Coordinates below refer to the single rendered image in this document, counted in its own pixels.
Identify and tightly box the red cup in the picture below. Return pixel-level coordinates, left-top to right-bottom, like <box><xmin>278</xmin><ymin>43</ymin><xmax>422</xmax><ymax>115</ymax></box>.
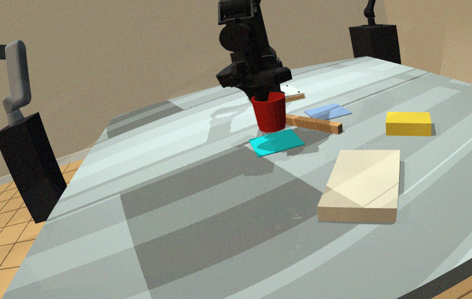
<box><xmin>251</xmin><ymin>92</ymin><xmax>286</xmax><ymax>133</ymax></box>

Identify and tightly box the tan wooden bar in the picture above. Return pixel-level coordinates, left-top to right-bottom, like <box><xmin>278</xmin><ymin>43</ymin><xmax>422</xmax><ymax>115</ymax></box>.
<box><xmin>285</xmin><ymin>114</ymin><xmax>343</xmax><ymax>135</ymax></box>

